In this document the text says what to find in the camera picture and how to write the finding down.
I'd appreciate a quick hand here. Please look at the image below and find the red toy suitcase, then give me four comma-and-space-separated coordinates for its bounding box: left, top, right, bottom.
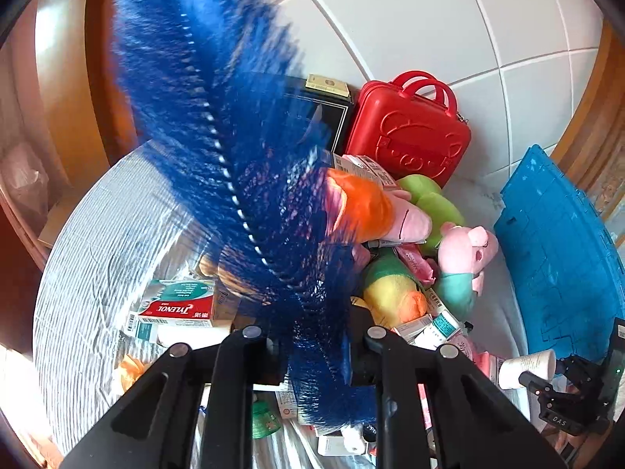
344, 70, 473, 190

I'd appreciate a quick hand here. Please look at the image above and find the black gift bag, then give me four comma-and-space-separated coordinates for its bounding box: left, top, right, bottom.
283, 75, 355, 156

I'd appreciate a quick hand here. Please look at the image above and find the white plastic bottle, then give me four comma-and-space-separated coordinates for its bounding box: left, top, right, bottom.
497, 349, 557, 392

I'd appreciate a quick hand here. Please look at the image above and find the wooden door frame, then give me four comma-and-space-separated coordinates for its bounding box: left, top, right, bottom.
549, 17, 625, 220

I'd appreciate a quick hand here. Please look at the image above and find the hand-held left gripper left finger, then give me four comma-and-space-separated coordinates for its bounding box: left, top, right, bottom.
59, 325, 290, 469

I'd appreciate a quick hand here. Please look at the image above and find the clear plastic bag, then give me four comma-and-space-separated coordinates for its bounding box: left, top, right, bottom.
0, 139, 52, 218

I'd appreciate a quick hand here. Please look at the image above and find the blue plastic crate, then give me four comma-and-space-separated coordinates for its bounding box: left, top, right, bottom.
493, 144, 625, 363

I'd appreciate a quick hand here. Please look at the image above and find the small gold box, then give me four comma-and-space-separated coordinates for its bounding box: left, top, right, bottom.
305, 73, 351, 98

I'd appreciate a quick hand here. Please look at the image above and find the yellow green plush toy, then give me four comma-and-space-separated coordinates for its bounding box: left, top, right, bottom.
362, 253, 429, 329

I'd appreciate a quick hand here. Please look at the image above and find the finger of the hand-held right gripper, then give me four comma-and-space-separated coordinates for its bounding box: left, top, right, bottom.
555, 353, 606, 394
518, 370, 560, 402

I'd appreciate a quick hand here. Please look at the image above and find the small green bottle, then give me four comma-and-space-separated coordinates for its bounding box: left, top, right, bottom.
251, 399, 283, 441

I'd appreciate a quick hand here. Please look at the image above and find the green white medicine box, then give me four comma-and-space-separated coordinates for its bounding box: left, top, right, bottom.
141, 277, 219, 304

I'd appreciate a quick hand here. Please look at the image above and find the pink pig plush teal shirt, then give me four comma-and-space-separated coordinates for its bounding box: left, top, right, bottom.
436, 222, 500, 319

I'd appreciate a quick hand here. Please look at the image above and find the wooden cabinet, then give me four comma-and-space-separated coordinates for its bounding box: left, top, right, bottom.
0, 0, 142, 284

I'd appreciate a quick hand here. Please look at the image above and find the blue bristle brush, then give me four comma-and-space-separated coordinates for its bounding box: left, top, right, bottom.
113, 0, 382, 427

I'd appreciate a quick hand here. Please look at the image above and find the red white medicine box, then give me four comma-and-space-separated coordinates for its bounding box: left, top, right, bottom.
124, 297, 219, 329

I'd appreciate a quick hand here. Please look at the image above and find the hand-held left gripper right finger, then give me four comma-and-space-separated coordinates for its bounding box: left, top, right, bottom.
350, 325, 567, 469

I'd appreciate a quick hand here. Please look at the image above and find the orange pink plush toy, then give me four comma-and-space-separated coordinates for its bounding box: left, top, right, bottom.
323, 168, 434, 246

